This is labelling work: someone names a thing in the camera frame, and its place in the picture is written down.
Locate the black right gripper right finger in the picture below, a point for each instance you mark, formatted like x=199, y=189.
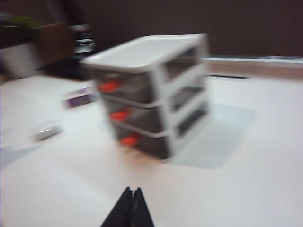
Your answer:
x=140, y=212

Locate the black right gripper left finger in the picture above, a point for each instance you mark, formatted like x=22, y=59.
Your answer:
x=123, y=212

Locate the white earphone case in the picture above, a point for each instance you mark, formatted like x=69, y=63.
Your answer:
x=47, y=131

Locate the purple and white carton box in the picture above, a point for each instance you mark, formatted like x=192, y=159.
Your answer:
x=79, y=98

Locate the brown wooden box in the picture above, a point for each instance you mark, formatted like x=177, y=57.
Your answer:
x=55, y=42

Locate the brown desk partition panel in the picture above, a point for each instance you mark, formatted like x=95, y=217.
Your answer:
x=213, y=26

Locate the green potted plant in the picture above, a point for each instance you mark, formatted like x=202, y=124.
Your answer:
x=16, y=23

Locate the white plastic drawer cabinet frame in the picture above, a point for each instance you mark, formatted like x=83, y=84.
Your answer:
x=151, y=50

